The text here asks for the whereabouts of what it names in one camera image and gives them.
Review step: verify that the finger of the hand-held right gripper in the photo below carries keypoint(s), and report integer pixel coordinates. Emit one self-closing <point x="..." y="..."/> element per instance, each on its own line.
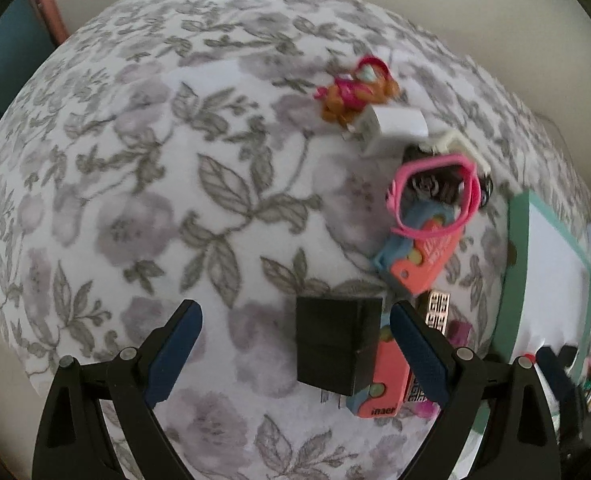
<point x="555" y="370"/>

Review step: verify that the black box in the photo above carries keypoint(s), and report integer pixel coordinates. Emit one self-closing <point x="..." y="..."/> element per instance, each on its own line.
<point x="330" y="340"/>

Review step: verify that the white plastic frame piece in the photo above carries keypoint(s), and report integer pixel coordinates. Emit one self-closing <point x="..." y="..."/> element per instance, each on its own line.
<point x="455" y="141"/>

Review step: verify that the pink pole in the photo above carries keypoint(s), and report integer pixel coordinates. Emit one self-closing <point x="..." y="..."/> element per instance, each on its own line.
<point x="50" y="15"/>

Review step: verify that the teal rimmed white box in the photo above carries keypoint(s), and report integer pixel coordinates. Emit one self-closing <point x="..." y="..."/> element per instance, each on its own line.
<point x="550" y="270"/>

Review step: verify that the blue furniture panel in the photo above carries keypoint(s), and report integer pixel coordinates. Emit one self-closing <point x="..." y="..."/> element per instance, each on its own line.
<point x="5" y="60"/>

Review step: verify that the small purple item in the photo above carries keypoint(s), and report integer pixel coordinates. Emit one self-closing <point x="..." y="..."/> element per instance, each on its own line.
<point x="459" y="332"/>

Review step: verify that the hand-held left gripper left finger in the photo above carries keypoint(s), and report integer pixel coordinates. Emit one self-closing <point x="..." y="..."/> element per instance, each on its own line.
<point x="175" y="355"/>

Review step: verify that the coral and blue case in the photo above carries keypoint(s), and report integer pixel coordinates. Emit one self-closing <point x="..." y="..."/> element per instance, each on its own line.
<point x="425" y="265"/>
<point x="388" y="370"/>

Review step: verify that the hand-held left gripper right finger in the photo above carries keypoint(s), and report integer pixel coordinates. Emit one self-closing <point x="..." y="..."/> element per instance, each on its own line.
<point x="420" y="355"/>

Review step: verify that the small black toy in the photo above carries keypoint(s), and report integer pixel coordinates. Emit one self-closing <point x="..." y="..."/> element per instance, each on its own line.
<point x="440" y="187"/>

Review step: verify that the pink wrist watch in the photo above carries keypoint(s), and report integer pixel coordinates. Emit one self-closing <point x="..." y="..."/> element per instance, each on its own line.
<point x="470" y="180"/>

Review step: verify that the orange pink dog toy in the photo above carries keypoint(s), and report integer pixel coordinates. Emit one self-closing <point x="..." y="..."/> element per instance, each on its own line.
<point x="348" y="97"/>

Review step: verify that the white plug adapter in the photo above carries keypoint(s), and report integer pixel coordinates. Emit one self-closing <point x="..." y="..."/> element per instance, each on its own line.
<point x="395" y="130"/>

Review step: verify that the grey floral blanket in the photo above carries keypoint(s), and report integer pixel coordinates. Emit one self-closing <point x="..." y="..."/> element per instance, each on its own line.
<point x="185" y="170"/>

